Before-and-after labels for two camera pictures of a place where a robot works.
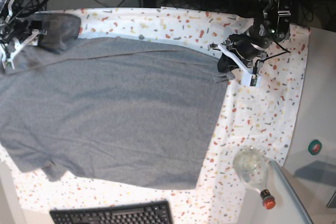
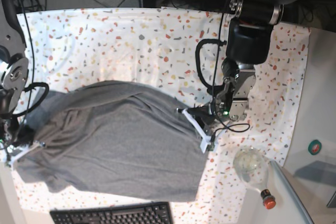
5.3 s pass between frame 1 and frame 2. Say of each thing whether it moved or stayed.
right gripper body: moved
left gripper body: moved
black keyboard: stayed
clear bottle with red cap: stayed
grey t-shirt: moved
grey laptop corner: stayed
